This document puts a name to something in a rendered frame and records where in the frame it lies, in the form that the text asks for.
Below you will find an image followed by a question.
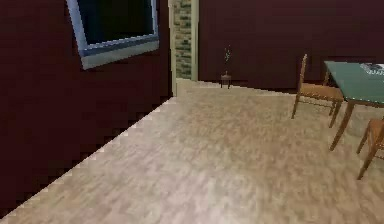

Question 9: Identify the green topped dining table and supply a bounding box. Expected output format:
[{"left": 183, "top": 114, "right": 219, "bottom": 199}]
[{"left": 323, "top": 60, "right": 384, "bottom": 152}]

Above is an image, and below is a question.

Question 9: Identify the small dark plant stand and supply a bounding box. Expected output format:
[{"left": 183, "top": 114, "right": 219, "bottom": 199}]
[{"left": 220, "top": 74, "right": 232, "bottom": 90}]

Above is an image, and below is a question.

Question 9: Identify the brown wooden chair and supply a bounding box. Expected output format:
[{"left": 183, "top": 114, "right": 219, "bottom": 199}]
[
  {"left": 290, "top": 53, "right": 344, "bottom": 129},
  {"left": 355, "top": 116, "right": 384, "bottom": 181}
]

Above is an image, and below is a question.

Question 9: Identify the grey patterned dish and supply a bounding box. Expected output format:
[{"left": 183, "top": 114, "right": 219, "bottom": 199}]
[{"left": 360, "top": 62, "right": 384, "bottom": 76}]

